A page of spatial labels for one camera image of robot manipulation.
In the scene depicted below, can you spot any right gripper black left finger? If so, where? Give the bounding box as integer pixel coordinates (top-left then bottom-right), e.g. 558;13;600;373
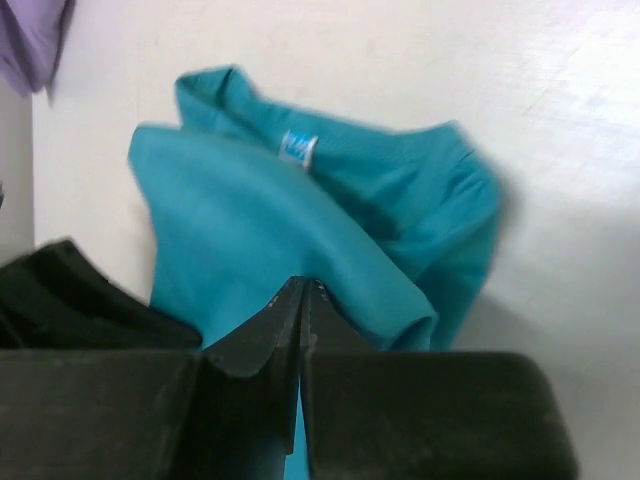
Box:
204;276;304;455

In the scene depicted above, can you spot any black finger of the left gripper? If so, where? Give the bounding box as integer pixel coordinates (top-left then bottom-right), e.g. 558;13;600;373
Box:
1;239;202;350

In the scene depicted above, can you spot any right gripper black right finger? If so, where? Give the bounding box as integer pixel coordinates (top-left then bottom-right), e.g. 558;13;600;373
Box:
300;282;380;458

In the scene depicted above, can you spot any teal t shirt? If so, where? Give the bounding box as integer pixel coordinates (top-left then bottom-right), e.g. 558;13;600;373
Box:
124;63;516;480

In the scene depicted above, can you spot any purple t shirt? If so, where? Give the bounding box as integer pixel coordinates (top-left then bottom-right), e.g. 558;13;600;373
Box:
1;0;75;98

